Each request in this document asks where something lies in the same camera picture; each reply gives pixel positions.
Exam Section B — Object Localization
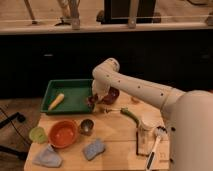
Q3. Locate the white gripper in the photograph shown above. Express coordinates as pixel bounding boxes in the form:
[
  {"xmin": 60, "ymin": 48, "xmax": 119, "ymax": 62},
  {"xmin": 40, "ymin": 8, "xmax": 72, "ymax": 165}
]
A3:
[{"xmin": 92, "ymin": 80, "xmax": 110, "ymax": 100}]

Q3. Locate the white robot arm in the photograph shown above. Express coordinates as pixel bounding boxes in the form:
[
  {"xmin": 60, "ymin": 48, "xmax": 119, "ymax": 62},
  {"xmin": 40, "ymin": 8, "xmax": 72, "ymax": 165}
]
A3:
[{"xmin": 92, "ymin": 58, "xmax": 213, "ymax": 171}]

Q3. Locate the yellow corn cob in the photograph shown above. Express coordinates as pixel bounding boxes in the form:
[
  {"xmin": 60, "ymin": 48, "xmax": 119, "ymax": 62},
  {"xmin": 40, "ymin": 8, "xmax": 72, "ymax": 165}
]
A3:
[{"xmin": 48, "ymin": 93, "xmax": 65, "ymax": 110}]

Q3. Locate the orange bowl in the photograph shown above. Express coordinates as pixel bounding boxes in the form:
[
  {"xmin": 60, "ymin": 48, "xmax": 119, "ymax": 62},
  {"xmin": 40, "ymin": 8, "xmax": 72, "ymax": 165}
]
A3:
[{"xmin": 48, "ymin": 120, "xmax": 78, "ymax": 149}]

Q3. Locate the green plastic tray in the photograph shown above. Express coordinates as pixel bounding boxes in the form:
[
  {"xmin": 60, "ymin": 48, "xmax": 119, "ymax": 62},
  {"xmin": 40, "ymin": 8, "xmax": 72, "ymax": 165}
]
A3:
[{"xmin": 41, "ymin": 79, "xmax": 92, "ymax": 115}]

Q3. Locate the small metal cup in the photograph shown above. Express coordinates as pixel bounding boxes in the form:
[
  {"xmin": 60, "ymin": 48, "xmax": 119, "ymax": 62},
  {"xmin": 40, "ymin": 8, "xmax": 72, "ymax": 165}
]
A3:
[{"xmin": 80, "ymin": 119, "xmax": 94, "ymax": 136}]

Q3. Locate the blue sponge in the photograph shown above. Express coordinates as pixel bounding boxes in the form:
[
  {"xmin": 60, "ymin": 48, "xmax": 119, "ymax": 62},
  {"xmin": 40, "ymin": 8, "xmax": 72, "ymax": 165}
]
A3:
[{"xmin": 82, "ymin": 139, "xmax": 106, "ymax": 161}]

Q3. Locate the dark red bowl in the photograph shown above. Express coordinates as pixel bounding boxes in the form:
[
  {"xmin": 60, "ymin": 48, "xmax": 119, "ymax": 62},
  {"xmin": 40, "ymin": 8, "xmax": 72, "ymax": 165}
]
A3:
[{"xmin": 101, "ymin": 87, "xmax": 120, "ymax": 105}]

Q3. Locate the light blue cloth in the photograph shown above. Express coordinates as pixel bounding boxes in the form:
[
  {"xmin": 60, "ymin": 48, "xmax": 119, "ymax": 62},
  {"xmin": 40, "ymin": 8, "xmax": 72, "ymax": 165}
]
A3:
[{"xmin": 32, "ymin": 144, "xmax": 62, "ymax": 168}]

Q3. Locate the small orange cup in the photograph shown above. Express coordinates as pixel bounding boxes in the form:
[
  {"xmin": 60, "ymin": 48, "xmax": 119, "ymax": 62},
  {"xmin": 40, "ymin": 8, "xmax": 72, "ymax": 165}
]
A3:
[{"xmin": 131, "ymin": 96, "xmax": 140, "ymax": 104}]

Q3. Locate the bunch of red grapes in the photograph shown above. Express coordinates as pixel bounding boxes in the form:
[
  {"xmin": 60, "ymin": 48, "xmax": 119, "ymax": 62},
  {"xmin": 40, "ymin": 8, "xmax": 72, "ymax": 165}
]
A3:
[{"xmin": 87, "ymin": 95, "xmax": 98, "ymax": 110}]

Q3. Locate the black stand leg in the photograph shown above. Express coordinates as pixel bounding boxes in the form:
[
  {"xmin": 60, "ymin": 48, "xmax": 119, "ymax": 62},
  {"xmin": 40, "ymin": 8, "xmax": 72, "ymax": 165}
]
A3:
[{"xmin": 0, "ymin": 112, "xmax": 26, "ymax": 129}]

